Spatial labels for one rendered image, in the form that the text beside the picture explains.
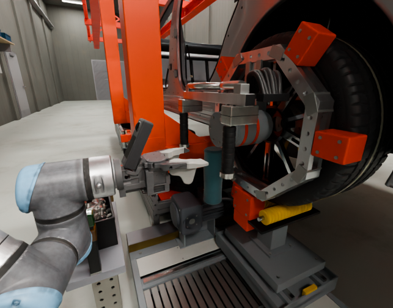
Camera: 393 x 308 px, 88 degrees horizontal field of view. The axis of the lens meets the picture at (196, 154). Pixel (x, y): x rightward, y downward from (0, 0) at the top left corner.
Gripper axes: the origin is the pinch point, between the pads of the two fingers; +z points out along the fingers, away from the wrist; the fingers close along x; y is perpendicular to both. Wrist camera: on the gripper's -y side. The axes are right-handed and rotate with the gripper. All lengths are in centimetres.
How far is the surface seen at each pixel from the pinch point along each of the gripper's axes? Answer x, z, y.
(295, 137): -4.1, 40.9, 0.5
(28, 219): -136, -85, 83
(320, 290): 8, 57, 69
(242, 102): 3.0, 11.5, -12.7
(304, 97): 5.3, 30.2, -13.8
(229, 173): 1.8, 9.5, 6.6
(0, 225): -134, -101, 83
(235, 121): 2.4, 9.9, -8.2
